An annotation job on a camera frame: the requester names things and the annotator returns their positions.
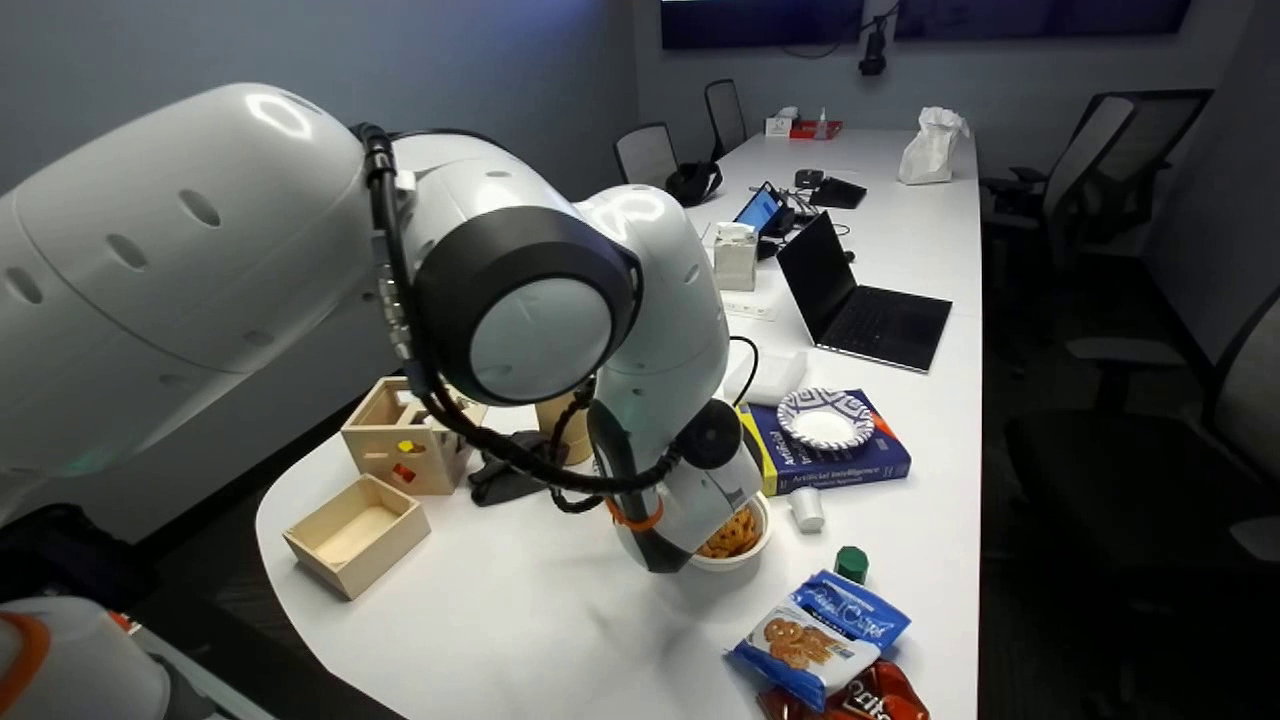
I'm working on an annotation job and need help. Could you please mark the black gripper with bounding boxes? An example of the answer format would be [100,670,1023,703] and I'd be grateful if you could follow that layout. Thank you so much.
[618,520,699,576]

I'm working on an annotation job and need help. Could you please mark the white bowl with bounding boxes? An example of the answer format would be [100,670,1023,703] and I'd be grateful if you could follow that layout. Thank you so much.
[683,487,775,580]

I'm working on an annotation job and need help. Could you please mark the blue patterned paper bowl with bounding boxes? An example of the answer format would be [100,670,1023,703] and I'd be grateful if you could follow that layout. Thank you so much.
[775,386,875,456]

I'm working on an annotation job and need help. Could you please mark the brown pretzel snacks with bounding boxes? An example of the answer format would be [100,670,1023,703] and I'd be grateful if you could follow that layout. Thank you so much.
[697,504,767,564]

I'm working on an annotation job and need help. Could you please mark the small white pill bottle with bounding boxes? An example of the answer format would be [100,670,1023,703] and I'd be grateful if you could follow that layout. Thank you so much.
[788,484,829,541]

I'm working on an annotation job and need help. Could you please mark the tan cylindrical bottle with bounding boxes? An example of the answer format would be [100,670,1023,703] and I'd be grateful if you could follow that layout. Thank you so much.
[533,386,598,473]

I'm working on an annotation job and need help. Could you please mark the black cloth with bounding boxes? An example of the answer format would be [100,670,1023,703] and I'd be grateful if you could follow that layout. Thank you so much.
[469,445,565,513]

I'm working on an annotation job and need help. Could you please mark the blue snack bag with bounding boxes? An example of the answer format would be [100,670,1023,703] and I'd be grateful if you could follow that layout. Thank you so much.
[725,569,915,713]

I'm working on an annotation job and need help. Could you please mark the blue Artificial Intelligence book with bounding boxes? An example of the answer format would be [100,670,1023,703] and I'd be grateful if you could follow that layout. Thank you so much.
[742,386,915,500]

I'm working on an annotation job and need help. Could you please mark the red snack bag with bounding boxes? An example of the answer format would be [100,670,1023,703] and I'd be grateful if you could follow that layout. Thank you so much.
[757,656,931,720]

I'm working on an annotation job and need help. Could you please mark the wooden shape sorter cube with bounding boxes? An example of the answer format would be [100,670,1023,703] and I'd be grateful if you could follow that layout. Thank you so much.
[340,372,470,500]

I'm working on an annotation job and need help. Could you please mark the white tissue box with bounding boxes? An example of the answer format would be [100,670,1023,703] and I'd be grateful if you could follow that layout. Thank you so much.
[708,218,761,294]

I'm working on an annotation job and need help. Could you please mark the open wooden box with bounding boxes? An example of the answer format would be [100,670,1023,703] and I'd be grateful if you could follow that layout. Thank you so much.
[280,473,437,605]

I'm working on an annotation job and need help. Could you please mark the black laptop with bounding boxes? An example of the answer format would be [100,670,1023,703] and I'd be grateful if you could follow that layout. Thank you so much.
[775,207,954,374]

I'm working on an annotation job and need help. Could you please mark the tablet with blue screen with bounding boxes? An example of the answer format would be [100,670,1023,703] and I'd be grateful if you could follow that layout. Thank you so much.
[731,178,791,240]

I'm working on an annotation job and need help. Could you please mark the black bag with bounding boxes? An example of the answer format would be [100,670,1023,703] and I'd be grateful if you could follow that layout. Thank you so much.
[661,154,726,211]

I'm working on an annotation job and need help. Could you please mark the grey office chair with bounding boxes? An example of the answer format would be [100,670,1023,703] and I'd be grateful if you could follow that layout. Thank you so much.
[616,120,680,191]
[983,89,1215,271]
[699,75,753,159]
[1064,285,1280,570]

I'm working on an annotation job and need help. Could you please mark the small black gadgets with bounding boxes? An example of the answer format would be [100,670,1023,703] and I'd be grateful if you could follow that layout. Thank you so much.
[791,165,872,211]

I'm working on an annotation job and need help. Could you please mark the white plastic bag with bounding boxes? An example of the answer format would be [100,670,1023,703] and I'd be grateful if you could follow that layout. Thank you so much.
[895,103,976,187]

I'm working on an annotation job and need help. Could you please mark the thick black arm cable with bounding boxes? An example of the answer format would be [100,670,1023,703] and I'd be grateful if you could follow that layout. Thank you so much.
[354,125,683,494]

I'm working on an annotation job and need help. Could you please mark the black wall monitor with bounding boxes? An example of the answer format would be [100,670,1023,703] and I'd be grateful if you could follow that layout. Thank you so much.
[656,0,872,54]
[891,0,1196,40]

